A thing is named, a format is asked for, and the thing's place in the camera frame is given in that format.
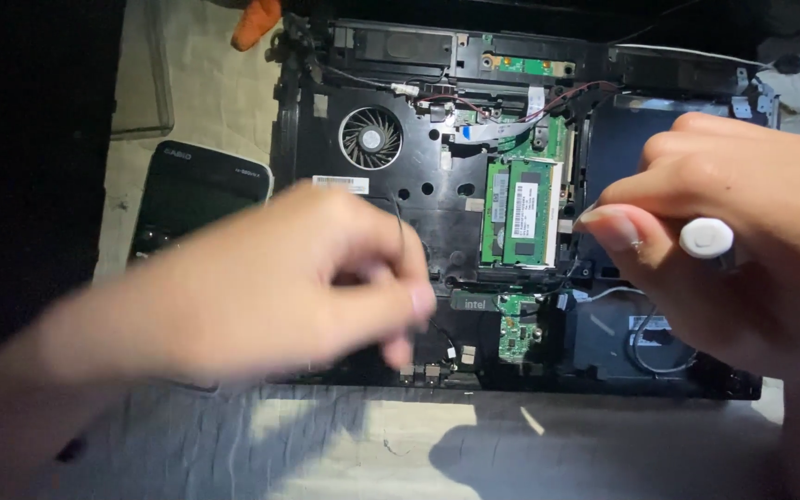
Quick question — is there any white barcode sticker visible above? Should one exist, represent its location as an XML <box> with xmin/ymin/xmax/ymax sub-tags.
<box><xmin>311</xmin><ymin>174</ymin><xmax>371</xmax><ymax>196</ymax></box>

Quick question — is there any person's left hand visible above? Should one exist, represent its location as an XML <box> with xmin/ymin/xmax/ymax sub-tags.
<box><xmin>156</xmin><ymin>179</ymin><xmax>438</xmax><ymax>390</ymax></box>

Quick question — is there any white wire with black plug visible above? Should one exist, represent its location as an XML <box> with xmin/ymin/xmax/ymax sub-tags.
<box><xmin>614</xmin><ymin>42</ymin><xmax>800</xmax><ymax>76</ymax></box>

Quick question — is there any black laptop speaker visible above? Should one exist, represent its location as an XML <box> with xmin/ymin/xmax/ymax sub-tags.
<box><xmin>350</xmin><ymin>26</ymin><xmax>458</xmax><ymax>68</ymax></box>

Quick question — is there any opened black laptop chassis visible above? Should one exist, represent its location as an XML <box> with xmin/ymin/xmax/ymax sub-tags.
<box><xmin>268</xmin><ymin>12</ymin><xmax>784</xmax><ymax>402</ymax></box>

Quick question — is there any person's right hand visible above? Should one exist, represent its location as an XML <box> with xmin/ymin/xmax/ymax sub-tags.
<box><xmin>574</xmin><ymin>112</ymin><xmax>800</xmax><ymax>381</ymax></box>

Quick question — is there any thin red wire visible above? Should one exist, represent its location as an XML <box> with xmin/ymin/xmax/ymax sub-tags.
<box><xmin>412</xmin><ymin>81</ymin><xmax>625</xmax><ymax>125</ymax></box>

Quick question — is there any black metal drive cover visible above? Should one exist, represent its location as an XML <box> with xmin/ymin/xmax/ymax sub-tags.
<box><xmin>575</xmin><ymin>97</ymin><xmax>738</xmax><ymax>280</ymax></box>

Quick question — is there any white flat ribbon cable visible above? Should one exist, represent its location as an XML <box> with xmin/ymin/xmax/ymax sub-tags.
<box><xmin>451</xmin><ymin>86</ymin><xmax>547</xmax><ymax>144</ymax></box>

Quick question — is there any round laptop cooling fan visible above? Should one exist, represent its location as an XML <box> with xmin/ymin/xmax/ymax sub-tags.
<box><xmin>338</xmin><ymin>106</ymin><xmax>405</xmax><ymax>172</ymax></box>

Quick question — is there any black calculator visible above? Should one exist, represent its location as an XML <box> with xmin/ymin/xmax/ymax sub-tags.
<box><xmin>127</xmin><ymin>139</ymin><xmax>275</xmax><ymax>266</ymax></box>

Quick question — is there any clear plastic container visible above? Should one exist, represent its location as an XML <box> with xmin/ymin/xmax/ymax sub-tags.
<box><xmin>109</xmin><ymin>0</ymin><xmax>176</xmax><ymax>141</ymax></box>

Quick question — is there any thin black wire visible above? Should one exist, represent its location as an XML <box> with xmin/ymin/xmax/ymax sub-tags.
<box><xmin>392</xmin><ymin>198</ymin><xmax>409</xmax><ymax>261</ymax></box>

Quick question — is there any white capped screwdriver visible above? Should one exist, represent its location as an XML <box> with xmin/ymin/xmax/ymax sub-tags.
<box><xmin>678</xmin><ymin>217</ymin><xmax>748</xmax><ymax>268</ymax></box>

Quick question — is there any orange object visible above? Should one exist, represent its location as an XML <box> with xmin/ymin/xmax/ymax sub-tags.
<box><xmin>231</xmin><ymin>0</ymin><xmax>283</xmax><ymax>53</ymax></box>

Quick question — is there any green memory module white label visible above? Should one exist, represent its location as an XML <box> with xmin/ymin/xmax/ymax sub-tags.
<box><xmin>502</xmin><ymin>159</ymin><xmax>558</xmax><ymax>268</ymax></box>

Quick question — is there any small green circuit board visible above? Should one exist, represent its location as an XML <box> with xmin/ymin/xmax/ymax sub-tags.
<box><xmin>496</xmin><ymin>294</ymin><xmax>544</xmax><ymax>364</ymax></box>

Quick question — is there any narrow green circuit board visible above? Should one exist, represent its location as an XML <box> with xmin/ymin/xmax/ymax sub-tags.
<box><xmin>481</xmin><ymin>53</ymin><xmax>576</xmax><ymax>79</ymax></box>

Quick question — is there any grey looped wire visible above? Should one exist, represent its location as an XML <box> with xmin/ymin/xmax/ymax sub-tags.
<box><xmin>626</xmin><ymin>306</ymin><xmax>701</xmax><ymax>376</ymax></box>

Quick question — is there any white cloth mat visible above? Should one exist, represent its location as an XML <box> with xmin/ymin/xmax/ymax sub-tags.
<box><xmin>25</xmin><ymin>0</ymin><xmax>800</xmax><ymax>500</ymax></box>

